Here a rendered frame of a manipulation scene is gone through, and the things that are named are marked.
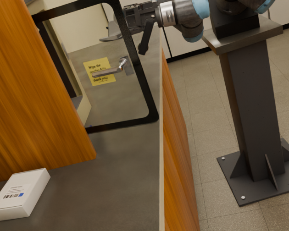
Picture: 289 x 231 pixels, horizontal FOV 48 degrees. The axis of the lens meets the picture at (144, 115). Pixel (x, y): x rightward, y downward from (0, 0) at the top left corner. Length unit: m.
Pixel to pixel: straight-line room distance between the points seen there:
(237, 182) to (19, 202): 1.49
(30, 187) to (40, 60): 0.36
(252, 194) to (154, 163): 1.22
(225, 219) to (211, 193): 0.23
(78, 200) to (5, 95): 0.36
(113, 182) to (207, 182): 1.37
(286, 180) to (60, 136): 1.48
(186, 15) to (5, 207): 0.77
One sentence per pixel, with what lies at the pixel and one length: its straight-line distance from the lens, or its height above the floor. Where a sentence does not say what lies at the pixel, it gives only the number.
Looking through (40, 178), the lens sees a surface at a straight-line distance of 1.02.
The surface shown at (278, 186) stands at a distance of 2.10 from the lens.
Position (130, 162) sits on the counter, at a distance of 0.96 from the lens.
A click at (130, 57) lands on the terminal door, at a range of 0.91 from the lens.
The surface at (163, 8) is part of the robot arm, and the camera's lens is 1.07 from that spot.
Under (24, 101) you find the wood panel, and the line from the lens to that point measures 1.00.
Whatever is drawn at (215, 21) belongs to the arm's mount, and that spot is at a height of 1.02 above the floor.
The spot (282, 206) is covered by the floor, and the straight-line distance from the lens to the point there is 2.02.
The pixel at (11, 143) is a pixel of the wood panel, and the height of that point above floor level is 1.07.
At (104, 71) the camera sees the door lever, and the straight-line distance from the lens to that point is 0.89.
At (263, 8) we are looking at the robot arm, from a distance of 1.49.
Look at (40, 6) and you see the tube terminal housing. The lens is 1.25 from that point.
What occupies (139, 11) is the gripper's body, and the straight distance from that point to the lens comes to 1.08.
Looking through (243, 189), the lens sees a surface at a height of 0.02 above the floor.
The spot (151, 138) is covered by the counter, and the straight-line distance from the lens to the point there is 1.03.
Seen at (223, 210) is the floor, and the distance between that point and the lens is 2.04.
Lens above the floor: 1.47
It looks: 27 degrees down
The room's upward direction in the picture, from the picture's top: 20 degrees counter-clockwise
